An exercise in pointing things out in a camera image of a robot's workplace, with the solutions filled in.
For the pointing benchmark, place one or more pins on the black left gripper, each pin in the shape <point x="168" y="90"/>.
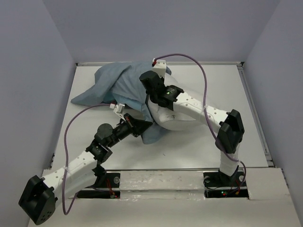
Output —
<point x="138" y="126"/>

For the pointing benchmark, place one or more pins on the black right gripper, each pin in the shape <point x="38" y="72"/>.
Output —
<point x="162" y="79"/>

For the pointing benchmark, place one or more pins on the blue-grey fabric pillowcase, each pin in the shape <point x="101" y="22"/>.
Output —
<point x="119" y="81"/>

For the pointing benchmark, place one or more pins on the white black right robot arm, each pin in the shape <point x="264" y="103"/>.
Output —
<point x="174" y="109"/>

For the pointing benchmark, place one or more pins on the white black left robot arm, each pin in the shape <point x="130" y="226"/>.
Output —
<point x="42" y="195"/>

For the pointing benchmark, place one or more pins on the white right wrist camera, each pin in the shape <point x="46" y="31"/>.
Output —
<point x="159" y="66"/>

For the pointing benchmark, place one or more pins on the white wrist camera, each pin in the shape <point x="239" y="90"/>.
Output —
<point x="159" y="66"/>
<point x="118" y="109"/>

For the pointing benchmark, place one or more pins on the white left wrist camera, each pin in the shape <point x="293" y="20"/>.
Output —
<point x="118" y="109"/>

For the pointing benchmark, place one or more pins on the aluminium front table rail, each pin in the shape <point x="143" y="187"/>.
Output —
<point x="166" y="169"/>

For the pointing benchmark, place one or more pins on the aluminium table rail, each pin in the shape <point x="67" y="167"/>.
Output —
<point x="240" y="67"/>
<point x="237" y="63"/>
<point x="166" y="169"/>

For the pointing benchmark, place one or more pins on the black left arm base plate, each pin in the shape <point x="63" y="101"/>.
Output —
<point x="107" y="188"/>

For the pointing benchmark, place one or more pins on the aluminium back table rail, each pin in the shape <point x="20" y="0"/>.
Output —
<point x="237" y="63"/>

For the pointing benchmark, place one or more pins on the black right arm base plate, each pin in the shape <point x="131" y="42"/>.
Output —
<point x="219" y="186"/>

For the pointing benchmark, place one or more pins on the aluminium right table rail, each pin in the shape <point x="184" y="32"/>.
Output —
<point x="240" y="67"/>

